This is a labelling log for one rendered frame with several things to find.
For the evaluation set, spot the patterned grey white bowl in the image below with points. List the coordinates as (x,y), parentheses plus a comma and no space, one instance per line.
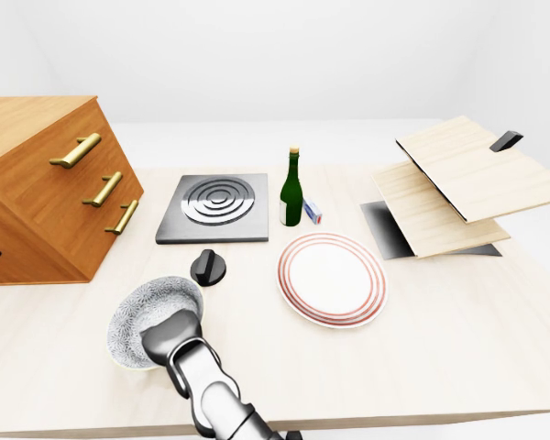
(127,321)

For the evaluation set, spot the wooden cabinet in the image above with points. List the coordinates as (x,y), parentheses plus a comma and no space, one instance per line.
(36,215)

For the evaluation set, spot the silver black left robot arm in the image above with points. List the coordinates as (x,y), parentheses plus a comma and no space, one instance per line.
(220,394)

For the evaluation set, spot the pale wooden board rack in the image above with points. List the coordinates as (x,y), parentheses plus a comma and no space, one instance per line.
(486,183)

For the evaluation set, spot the round black stove knob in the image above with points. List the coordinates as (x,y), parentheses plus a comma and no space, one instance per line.
(208,268)

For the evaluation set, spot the white plate with red rings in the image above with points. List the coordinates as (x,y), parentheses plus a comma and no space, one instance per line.
(330,279)

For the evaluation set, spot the flat dark stove plate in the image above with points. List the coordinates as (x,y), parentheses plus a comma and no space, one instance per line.
(252,220)

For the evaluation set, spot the small black block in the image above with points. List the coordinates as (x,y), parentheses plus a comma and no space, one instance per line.
(506,141)

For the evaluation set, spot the small blue white box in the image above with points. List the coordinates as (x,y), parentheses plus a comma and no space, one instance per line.
(312,211)

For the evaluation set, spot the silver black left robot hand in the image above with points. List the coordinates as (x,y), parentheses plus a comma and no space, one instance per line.
(172,332)

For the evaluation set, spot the small dark shape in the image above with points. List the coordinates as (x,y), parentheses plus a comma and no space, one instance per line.
(294,435)

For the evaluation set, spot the green glass wine bottle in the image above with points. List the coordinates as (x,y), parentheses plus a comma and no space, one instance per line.
(291,197)

